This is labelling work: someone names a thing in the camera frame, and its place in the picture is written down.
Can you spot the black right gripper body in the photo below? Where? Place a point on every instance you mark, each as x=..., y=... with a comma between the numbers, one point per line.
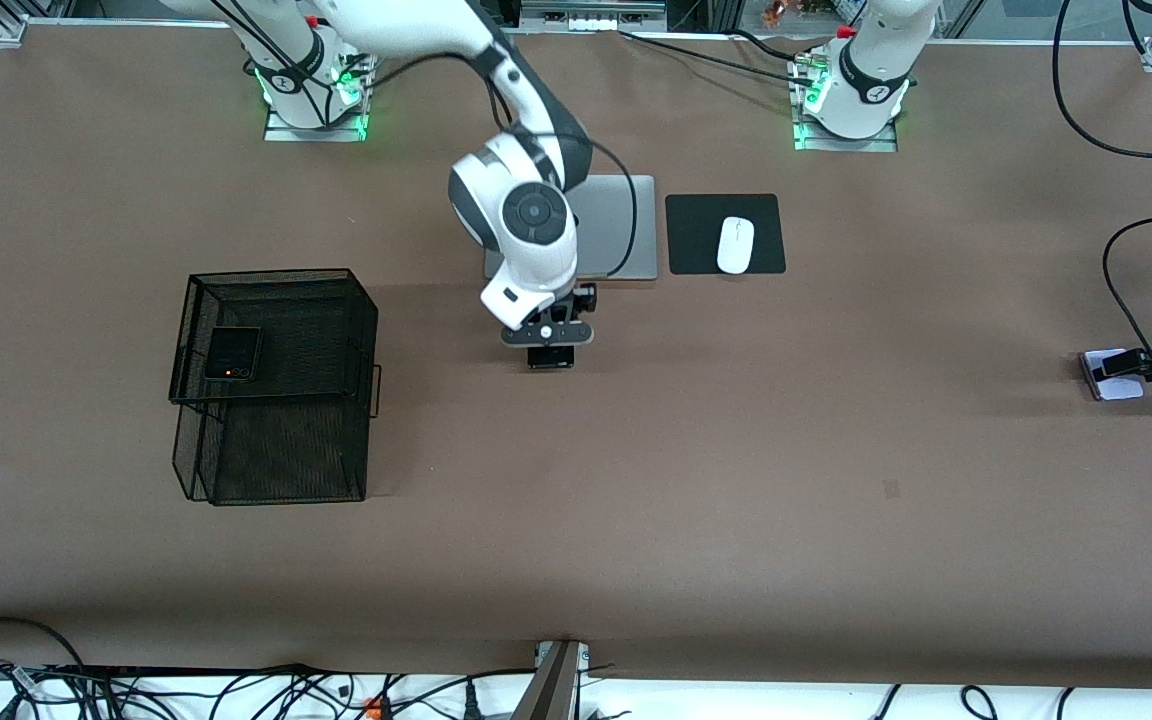
x=577, y=300

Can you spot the white Huawei phone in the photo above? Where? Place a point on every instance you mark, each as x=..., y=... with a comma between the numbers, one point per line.
x=1121, y=388

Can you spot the black flip phone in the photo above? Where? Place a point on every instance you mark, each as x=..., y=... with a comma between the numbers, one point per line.
x=233, y=353

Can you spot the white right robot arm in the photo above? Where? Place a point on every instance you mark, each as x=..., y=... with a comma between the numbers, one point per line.
x=526, y=215

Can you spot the silver laptop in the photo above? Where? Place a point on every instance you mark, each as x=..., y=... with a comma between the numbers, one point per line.
x=616, y=230

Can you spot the black mouse pad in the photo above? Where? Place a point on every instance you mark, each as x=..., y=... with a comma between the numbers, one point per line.
x=696, y=235

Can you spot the white computer mouse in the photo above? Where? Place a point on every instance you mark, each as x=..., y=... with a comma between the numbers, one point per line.
x=735, y=245

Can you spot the black mesh desk organizer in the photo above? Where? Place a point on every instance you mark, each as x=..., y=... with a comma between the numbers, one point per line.
x=286, y=440

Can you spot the grey power strip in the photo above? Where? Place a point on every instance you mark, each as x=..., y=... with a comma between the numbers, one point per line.
x=591, y=15

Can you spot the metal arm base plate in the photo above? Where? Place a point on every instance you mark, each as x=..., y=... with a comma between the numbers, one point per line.
x=846, y=146
x=316, y=133

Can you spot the grey metal camera mount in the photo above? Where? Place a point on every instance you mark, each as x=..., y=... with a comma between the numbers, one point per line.
x=551, y=690

